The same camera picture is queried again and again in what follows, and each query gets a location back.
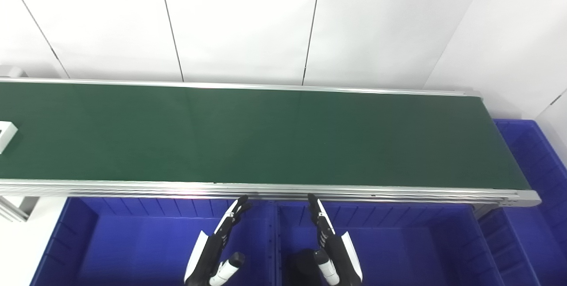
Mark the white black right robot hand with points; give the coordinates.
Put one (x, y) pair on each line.
(339, 255)

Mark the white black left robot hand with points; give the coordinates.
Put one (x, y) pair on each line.
(208, 255)

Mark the green conveyor belt aluminium frame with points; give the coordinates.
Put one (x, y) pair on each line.
(266, 135)

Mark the grey conveyor motor housing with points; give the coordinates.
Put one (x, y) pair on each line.
(11, 71)

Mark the white square part round hole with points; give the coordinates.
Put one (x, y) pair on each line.
(5, 135)

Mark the blue plastic bin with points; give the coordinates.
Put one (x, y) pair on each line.
(407, 250)
(540, 215)
(133, 246)

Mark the aluminium conveyor support leg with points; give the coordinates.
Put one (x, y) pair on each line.
(17, 208)

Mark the black round part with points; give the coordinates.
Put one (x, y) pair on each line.
(303, 266)

